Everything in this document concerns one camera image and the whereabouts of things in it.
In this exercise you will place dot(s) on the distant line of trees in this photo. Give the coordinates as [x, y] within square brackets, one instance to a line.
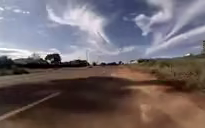
[106, 63]

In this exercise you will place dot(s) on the dark low building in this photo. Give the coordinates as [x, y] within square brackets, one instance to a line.
[77, 62]

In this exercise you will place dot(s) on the small white building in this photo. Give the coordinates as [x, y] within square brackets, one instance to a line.
[133, 61]

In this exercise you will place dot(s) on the reddish-brown asphalt road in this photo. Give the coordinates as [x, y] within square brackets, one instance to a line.
[90, 96]

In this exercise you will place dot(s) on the round dark tree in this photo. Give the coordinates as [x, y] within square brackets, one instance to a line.
[53, 58]
[2, 62]

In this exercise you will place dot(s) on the long low building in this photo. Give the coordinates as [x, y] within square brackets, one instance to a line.
[26, 62]

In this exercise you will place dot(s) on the dry grass field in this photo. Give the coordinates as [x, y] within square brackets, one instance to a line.
[190, 71]

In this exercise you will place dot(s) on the white dashed road line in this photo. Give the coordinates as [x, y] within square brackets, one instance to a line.
[23, 108]

